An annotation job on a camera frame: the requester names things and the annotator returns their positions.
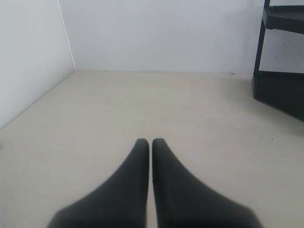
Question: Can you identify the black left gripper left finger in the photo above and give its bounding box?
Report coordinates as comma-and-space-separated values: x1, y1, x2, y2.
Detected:
48, 139, 149, 228

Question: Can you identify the black two-tier metal rack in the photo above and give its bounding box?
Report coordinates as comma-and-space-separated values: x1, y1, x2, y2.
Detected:
252, 0, 304, 121

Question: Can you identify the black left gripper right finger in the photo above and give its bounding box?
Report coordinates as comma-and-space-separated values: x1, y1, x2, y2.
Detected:
152, 138, 263, 228

